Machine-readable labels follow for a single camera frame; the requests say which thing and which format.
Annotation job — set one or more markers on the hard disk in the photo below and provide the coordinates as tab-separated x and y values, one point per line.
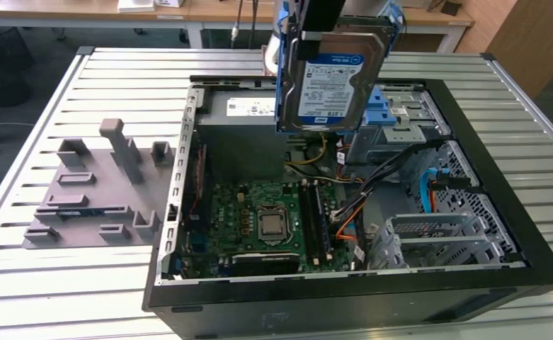
332	88

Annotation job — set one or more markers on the black mesh bin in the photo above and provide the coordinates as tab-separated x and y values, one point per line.
1	71

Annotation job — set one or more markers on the silver CPU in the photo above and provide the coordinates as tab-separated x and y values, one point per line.
271	224

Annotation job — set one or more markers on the wooden cabinet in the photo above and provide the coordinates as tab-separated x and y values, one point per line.
530	42

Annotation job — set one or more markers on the small black box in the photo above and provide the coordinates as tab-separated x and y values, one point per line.
451	8

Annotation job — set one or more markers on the white box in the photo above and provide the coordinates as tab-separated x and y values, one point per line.
170	3
134	5

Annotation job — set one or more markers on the green motherboard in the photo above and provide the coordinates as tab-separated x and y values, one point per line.
275	191

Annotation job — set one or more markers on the empty blue disk carrier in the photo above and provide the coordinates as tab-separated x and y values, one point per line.
382	113

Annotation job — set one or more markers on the black case fan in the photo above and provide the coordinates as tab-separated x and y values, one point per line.
200	202

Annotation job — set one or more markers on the CPU socket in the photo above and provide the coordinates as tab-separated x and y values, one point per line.
272	208

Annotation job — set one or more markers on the silver drive cage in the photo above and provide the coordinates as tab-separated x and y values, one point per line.
398	138

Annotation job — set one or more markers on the RAM stick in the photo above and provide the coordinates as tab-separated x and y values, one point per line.
323	226

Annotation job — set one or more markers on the silver disk bay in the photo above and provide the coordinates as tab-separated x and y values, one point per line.
446	240

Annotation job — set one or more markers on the black PC case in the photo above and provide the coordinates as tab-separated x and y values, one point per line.
351	308

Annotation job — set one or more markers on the grey parts rack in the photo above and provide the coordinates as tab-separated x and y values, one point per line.
96	177

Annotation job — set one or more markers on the silver power supply unit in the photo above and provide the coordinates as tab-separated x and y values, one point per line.
238	152

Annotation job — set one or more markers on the black graphics card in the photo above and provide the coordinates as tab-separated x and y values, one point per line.
263	263

